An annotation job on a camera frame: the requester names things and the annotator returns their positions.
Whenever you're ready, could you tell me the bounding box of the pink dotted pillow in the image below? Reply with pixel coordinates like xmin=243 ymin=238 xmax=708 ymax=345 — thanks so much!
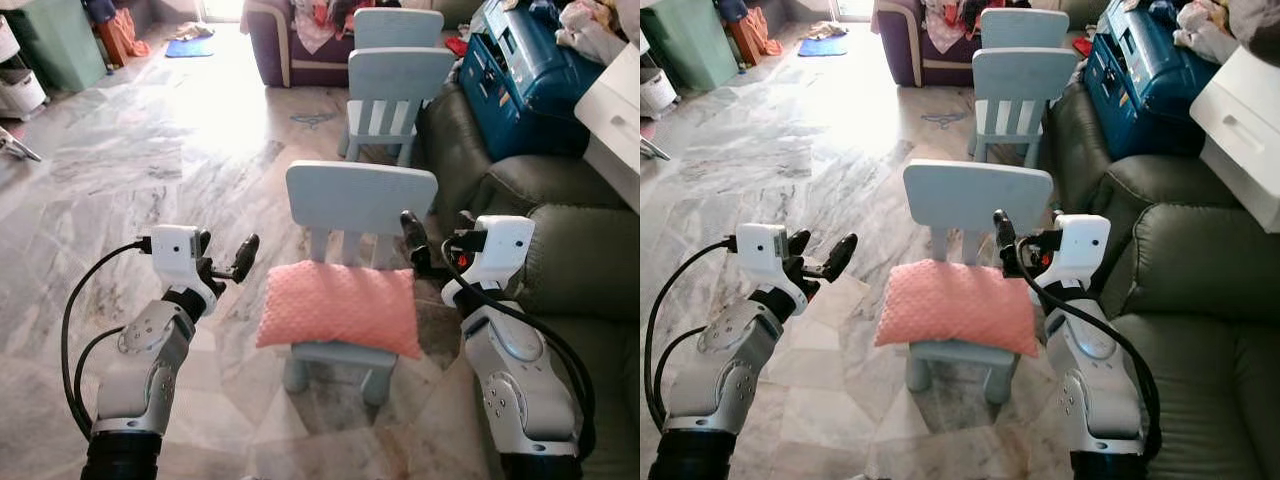
xmin=875 ymin=258 xmax=1041 ymax=358
xmin=255 ymin=260 xmax=424 ymax=359

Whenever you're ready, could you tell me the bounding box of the dark green leather sofa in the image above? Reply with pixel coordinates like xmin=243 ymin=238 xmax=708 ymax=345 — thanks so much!
xmin=478 ymin=203 xmax=641 ymax=480
xmin=1105 ymin=203 xmax=1280 ymax=480

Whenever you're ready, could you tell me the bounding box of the purple sofa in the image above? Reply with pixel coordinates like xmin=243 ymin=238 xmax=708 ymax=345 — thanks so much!
xmin=243 ymin=0 xmax=366 ymax=89
xmin=872 ymin=0 xmax=991 ymax=88

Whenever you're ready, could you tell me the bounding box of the light blue children's chair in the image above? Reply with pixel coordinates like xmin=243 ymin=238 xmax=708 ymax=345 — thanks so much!
xmin=283 ymin=160 xmax=439 ymax=406
xmin=968 ymin=47 xmax=1081 ymax=166
xmin=903 ymin=158 xmax=1054 ymax=404
xmin=340 ymin=47 xmax=458 ymax=166
xmin=980 ymin=8 xmax=1071 ymax=49
xmin=354 ymin=8 xmax=445 ymax=49

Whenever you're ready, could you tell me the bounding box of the blue suitcase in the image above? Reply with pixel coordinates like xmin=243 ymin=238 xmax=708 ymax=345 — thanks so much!
xmin=1083 ymin=0 xmax=1219 ymax=161
xmin=458 ymin=0 xmax=593 ymax=163

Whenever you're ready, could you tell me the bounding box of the white drawer box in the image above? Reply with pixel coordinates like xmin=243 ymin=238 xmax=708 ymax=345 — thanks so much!
xmin=1190 ymin=45 xmax=1280 ymax=233
xmin=575 ymin=45 xmax=641 ymax=211

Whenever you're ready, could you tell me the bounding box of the white basket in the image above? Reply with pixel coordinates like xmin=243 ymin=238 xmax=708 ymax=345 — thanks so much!
xmin=0 ymin=15 xmax=48 ymax=121
xmin=640 ymin=65 xmax=679 ymax=121

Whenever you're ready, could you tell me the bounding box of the orange cloth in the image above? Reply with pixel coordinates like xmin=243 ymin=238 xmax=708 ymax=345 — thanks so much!
xmin=95 ymin=8 xmax=151 ymax=69
xmin=727 ymin=8 xmax=783 ymax=66

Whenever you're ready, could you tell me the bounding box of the pink clothes pile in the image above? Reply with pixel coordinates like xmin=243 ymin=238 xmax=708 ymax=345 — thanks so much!
xmin=290 ymin=0 xmax=353 ymax=56
xmin=920 ymin=0 xmax=983 ymax=56

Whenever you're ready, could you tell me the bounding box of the green cabinet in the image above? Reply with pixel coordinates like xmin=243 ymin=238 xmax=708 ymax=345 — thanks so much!
xmin=640 ymin=0 xmax=741 ymax=96
xmin=5 ymin=0 xmax=108 ymax=96

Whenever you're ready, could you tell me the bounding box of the white cloth pile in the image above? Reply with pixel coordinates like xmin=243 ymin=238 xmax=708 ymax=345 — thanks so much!
xmin=555 ymin=0 xmax=628 ymax=66
xmin=1172 ymin=0 xmax=1246 ymax=66

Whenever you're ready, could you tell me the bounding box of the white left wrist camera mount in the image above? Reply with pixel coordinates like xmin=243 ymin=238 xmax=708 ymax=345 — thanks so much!
xmin=735 ymin=223 xmax=796 ymax=296
xmin=150 ymin=225 xmax=211 ymax=296

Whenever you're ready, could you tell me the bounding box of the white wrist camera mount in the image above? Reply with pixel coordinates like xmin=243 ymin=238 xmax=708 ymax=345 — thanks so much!
xmin=735 ymin=223 xmax=796 ymax=296
xmin=1058 ymin=213 xmax=1111 ymax=286
xmin=150 ymin=225 xmax=211 ymax=296
xmin=465 ymin=215 xmax=536 ymax=291

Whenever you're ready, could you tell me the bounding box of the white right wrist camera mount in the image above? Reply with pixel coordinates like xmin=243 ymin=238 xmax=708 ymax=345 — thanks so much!
xmin=465 ymin=215 xmax=536 ymax=291
xmin=1058 ymin=213 xmax=1111 ymax=286

